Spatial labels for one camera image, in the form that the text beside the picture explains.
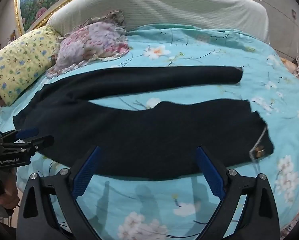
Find person's left hand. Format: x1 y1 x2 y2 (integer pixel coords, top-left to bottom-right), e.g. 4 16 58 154
0 167 20 214

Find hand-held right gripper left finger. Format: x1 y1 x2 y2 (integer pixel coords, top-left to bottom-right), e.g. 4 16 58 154
17 146 102 240

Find cream covered headboard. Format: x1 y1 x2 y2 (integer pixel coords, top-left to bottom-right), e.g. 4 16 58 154
47 0 270 44

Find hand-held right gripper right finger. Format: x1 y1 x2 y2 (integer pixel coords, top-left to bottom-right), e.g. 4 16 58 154
195 146 281 240

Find yellow floral pillow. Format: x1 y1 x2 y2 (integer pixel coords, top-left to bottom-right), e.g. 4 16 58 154
0 25 61 107

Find blue floral bed sheet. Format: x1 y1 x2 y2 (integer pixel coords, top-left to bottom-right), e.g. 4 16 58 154
0 24 299 240

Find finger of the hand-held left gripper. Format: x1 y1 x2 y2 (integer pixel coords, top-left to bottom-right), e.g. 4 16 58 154
0 128 39 143
1 135 54 155

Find pink floral ruffled pillow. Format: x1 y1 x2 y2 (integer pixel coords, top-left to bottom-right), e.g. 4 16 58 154
45 10 130 79

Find black pants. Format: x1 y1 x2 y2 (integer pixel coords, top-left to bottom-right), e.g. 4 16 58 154
13 66 275 180

